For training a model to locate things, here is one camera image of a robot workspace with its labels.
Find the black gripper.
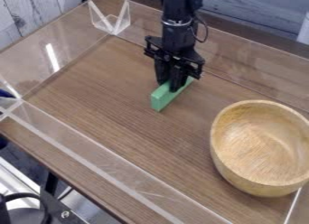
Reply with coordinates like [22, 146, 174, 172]
[143, 20, 205, 92]

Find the green rectangular block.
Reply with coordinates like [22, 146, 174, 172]
[150, 77, 194, 112]

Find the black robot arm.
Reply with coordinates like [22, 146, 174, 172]
[145, 0, 208, 92]

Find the brown wooden bowl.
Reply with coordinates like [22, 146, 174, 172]
[210, 99, 309, 197]

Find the black metal table leg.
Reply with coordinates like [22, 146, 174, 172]
[44, 173, 59, 196]

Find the clear acrylic corner bracket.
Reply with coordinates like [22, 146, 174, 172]
[87, 0, 130, 35]

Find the clear acrylic front wall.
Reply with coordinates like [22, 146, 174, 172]
[0, 80, 232, 224]

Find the black cable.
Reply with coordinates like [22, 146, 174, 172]
[0, 192, 52, 224]

